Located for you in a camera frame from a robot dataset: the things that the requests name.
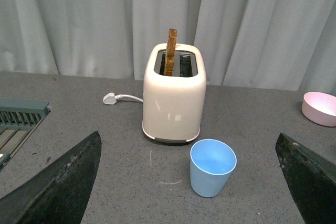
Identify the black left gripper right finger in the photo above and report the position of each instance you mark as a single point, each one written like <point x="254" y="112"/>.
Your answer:
<point x="310" y="179"/>

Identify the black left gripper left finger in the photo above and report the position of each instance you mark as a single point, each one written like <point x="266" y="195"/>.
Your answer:
<point x="60" y="192"/>

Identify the light blue plastic cup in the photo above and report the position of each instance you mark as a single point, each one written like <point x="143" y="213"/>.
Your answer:
<point x="211" y="164"/>

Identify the pink plastic bowl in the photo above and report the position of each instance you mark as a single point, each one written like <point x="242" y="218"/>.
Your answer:
<point x="319" y="108"/>

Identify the green dish rack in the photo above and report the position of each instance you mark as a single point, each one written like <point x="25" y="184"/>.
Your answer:
<point x="19" y="118"/>

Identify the white two-slot toaster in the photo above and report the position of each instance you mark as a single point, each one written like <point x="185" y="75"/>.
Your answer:
<point x="172" y="106"/>

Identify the brown toast slice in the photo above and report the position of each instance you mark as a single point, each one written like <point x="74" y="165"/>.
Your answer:
<point x="170" y="52"/>

